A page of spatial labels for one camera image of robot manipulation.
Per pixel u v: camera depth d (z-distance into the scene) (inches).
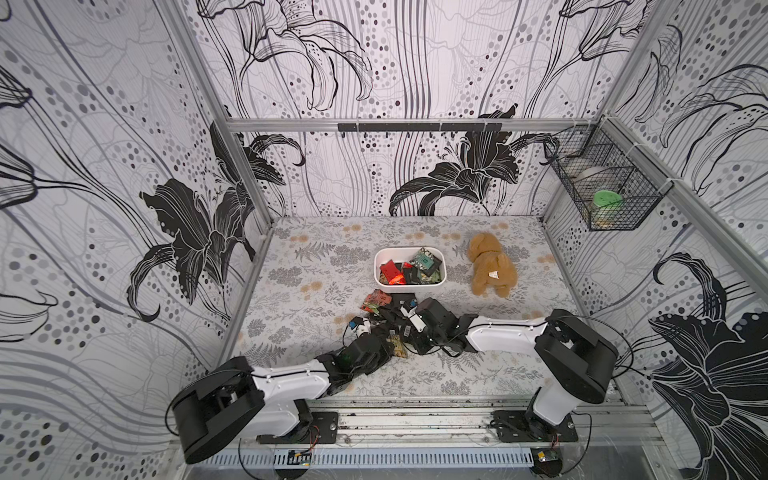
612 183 31.3
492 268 35.4
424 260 39.6
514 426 28.0
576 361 17.8
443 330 26.7
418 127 36.0
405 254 42.3
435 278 39.2
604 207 28.2
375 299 37.6
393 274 38.7
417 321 28.6
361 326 31.1
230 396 18.5
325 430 28.9
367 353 25.3
